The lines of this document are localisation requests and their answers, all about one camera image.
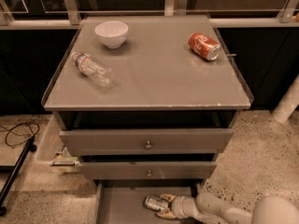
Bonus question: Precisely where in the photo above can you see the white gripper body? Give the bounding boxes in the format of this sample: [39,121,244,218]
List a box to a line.
[171,196,187,218]

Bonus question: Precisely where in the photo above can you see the green silver 7up can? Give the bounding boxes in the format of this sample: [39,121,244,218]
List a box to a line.
[144,195,169,212]

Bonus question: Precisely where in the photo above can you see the grey bottom drawer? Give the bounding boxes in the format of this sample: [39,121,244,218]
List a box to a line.
[94,180,201,224]

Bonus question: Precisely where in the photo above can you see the grey drawer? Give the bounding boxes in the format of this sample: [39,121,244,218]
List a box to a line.
[79,161,217,180]
[94,180,201,224]
[59,129,233,156]

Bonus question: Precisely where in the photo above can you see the grey top drawer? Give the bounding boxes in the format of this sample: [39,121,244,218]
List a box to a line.
[59,129,233,156]

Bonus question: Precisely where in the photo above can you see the grey middle drawer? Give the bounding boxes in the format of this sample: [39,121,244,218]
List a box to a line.
[79,161,217,180]

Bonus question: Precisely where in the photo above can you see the grey drawer cabinet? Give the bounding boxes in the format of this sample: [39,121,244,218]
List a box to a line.
[41,14,254,224]

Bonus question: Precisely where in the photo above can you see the red cola can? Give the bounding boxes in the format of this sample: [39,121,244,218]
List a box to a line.
[188,33,221,61]

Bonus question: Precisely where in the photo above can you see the clear plastic storage bin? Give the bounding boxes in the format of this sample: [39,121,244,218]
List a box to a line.
[35,116,80,174]

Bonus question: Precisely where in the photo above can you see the white pole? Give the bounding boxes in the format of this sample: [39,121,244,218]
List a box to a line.
[272,75,299,123]

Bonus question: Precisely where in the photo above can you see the black stand base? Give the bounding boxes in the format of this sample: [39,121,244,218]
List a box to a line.
[0,137,37,217]

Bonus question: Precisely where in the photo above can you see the clear plastic water bottle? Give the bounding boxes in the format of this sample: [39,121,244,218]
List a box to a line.
[71,52,114,88]

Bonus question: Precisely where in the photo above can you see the white ceramic bowl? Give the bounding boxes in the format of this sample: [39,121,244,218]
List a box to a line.
[95,21,129,49]

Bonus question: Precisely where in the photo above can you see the metal railing frame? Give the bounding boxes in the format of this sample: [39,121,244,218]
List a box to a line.
[0,0,299,29]

